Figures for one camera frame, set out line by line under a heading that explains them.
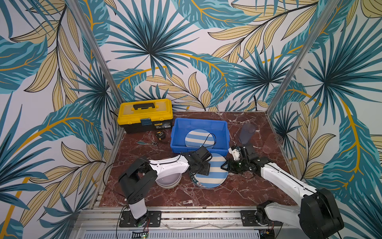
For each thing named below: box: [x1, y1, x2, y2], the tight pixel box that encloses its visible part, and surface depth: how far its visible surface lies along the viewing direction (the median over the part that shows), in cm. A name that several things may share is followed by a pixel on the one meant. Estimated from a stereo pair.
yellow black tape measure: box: [155, 130, 166, 141], surface depth 105 cm
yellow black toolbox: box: [116, 98, 174, 134], surface depth 99 cm
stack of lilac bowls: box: [155, 172, 183, 189], surface depth 79 cm
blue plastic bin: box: [170, 117, 230, 156], surface depth 106 cm
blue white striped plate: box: [185, 128, 215, 149], surface depth 106 cm
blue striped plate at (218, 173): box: [193, 152, 229, 189], surface depth 85 cm
